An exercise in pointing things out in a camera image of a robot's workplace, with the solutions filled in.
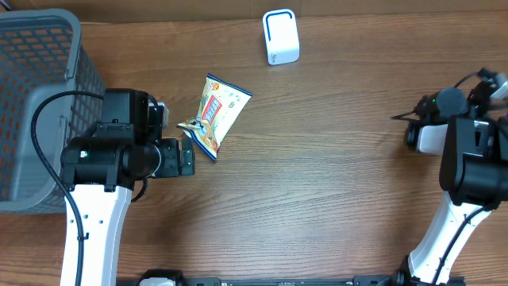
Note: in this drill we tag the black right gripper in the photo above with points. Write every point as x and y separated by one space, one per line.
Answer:
486 101

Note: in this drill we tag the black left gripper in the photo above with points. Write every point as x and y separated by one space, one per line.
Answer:
173 166

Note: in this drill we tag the yellow snack chip bag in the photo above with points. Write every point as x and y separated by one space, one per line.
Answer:
219 107

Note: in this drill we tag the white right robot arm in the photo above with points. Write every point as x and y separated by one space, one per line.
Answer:
473 172

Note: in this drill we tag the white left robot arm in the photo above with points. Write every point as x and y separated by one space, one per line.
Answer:
100 171

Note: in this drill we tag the white barcode scanner stand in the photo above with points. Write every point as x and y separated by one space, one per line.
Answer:
281 36

